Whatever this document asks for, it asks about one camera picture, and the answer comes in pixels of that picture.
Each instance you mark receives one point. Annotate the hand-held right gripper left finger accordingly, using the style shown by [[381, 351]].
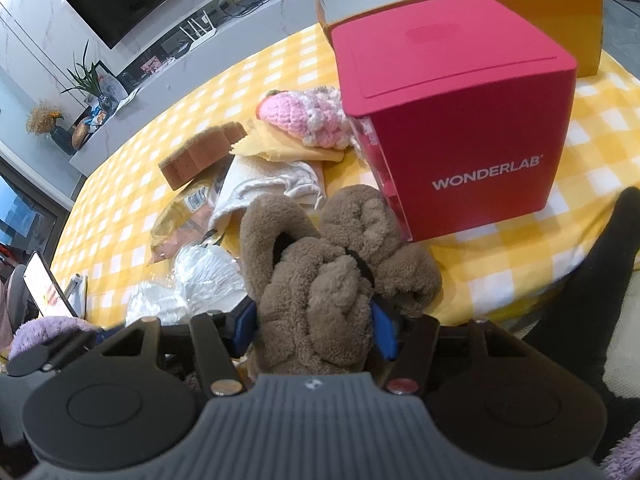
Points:
[[246, 327]]

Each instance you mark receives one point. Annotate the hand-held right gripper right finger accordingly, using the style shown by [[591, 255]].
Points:
[[385, 332]]

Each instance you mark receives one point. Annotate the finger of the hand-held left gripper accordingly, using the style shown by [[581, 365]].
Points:
[[50, 355]]

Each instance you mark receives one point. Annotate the brown plush toy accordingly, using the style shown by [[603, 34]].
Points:
[[325, 300]]

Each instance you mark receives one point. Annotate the yellow snack packet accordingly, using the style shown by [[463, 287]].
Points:
[[180, 225]]

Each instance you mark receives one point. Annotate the orange cardboard box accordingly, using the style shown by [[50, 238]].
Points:
[[550, 12]]

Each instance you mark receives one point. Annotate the person's left forearm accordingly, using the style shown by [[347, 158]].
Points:
[[40, 332]]

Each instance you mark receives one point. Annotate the white plastic bag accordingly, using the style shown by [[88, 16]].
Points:
[[205, 280]]

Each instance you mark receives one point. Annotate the smartphone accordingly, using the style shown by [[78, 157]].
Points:
[[47, 287]]

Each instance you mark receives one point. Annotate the small white device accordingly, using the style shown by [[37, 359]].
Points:
[[77, 292]]

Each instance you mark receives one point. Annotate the white cloth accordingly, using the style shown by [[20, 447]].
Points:
[[250, 182]]

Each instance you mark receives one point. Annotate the dark window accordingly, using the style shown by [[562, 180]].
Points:
[[25, 210]]

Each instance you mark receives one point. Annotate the brown sponge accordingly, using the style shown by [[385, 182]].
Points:
[[195, 157]]

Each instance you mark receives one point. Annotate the yellow cloth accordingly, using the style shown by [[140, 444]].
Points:
[[280, 147]]

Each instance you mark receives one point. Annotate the yellow checked tablecloth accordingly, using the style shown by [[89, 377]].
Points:
[[125, 185]]

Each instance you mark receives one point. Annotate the person's leg in black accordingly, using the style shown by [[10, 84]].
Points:
[[590, 300]]

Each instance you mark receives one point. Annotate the pink crochet toy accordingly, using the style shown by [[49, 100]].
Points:
[[280, 112]]

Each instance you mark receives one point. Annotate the white pink crochet piece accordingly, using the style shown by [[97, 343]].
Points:
[[325, 120]]

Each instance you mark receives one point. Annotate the red cube box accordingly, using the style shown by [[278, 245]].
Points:
[[450, 110]]

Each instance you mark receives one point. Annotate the dried flowers in vase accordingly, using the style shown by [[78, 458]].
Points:
[[47, 120]]

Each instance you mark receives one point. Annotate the group of small ornaments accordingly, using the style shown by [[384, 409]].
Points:
[[95, 122]]

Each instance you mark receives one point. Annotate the grey long cabinet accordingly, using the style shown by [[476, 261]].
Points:
[[150, 90]]

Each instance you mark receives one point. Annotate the purple fuzzy garment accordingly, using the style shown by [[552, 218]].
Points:
[[625, 460]]

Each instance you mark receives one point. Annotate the spiky green potted plant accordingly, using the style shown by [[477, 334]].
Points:
[[87, 72]]

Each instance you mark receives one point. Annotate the white router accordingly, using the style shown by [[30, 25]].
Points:
[[197, 27]]

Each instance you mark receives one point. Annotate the picture frame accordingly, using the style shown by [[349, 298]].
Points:
[[114, 82]]

